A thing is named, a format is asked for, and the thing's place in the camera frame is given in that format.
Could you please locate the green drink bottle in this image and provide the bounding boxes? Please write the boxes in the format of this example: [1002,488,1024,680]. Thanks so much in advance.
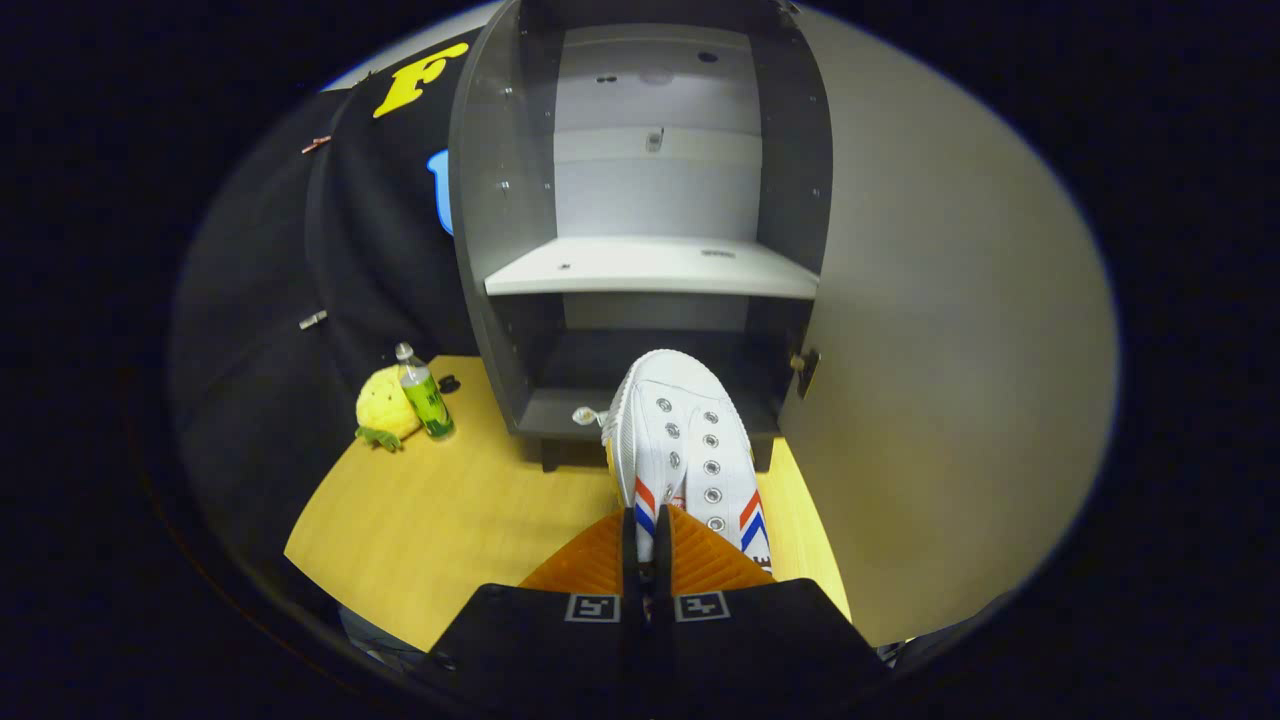
[394,342,457,441]

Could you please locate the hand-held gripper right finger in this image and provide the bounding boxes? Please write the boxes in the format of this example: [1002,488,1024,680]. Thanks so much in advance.
[648,504,891,711]

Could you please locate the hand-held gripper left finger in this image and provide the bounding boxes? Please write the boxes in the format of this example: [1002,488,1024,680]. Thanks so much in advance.
[420,506,647,711]

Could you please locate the white cabinet shelf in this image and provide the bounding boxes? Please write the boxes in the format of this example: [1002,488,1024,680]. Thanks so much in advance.
[484,236,821,301]

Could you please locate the white sneaker with striped sides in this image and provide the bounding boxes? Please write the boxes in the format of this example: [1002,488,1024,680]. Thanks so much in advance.
[572,349,773,581]

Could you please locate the beige cabinet door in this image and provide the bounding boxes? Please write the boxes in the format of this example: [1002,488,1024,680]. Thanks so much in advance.
[780,5,1119,649]

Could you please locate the black backdrop cloth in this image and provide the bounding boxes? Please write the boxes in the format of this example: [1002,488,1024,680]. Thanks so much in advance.
[170,40,481,601]

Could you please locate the dark grey cabinet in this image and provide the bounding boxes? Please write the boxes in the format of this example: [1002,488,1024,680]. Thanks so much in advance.
[448,0,836,473]

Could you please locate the yellow plush toy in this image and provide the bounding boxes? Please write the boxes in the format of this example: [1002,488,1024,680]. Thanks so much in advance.
[355,365,423,453]

